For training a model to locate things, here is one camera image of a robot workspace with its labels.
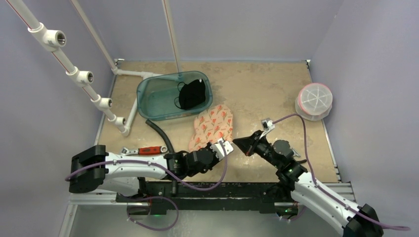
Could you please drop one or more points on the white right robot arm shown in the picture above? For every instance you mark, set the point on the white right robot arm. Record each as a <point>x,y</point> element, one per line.
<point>348,218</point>

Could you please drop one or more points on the round pink white laundry bag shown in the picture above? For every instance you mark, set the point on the round pink white laundry bag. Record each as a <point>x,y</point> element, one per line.
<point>314,102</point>

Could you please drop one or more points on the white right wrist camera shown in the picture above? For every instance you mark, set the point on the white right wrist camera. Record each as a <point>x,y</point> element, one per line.
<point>267,124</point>

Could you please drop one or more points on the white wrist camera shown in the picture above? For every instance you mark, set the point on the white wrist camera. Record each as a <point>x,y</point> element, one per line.
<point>267,124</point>
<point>221,148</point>

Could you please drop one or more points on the teal plastic basin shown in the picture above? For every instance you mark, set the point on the teal plastic basin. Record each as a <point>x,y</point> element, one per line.
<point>155,96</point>

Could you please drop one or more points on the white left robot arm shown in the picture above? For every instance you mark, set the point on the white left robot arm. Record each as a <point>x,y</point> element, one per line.
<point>95,168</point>

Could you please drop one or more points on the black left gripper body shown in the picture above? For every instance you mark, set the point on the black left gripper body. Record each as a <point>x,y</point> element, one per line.
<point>216,159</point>

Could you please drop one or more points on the black bra in basin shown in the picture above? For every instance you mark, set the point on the black bra in basin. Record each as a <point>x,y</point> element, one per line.
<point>190,95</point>

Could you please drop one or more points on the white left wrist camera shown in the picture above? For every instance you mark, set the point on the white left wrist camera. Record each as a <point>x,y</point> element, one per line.
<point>221,148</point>

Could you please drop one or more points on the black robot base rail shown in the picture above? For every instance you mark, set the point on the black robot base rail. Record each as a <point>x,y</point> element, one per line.
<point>158,195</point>

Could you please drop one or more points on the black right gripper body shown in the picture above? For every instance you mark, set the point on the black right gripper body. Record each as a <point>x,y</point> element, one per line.
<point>255,141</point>

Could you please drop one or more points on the red handled adjustable wrench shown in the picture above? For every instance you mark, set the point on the red handled adjustable wrench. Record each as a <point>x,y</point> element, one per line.
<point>146,151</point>

